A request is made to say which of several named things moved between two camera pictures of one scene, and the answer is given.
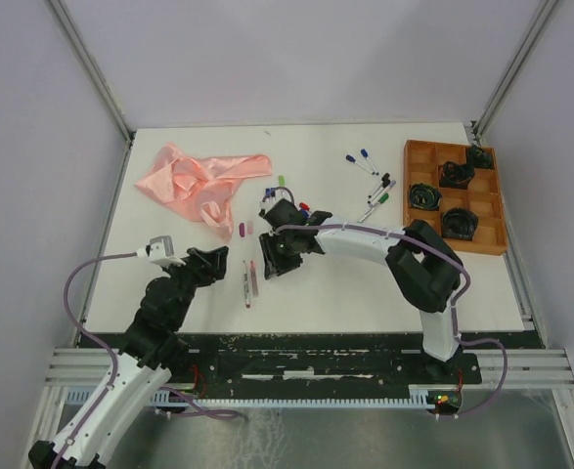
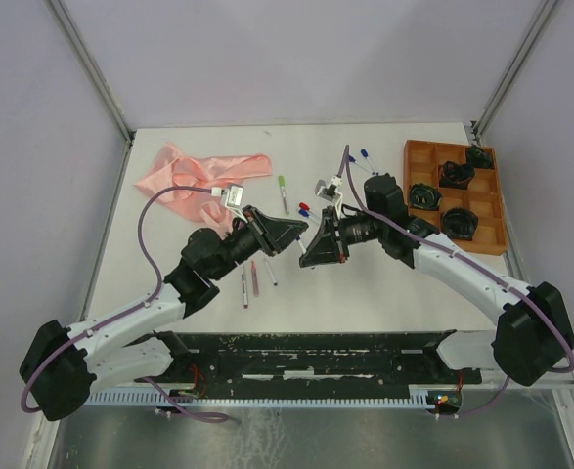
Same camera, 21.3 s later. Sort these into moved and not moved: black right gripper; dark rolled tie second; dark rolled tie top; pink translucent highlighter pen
Moved: black right gripper
Not moved: dark rolled tie second; dark rolled tie top; pink translucent highlighter pen
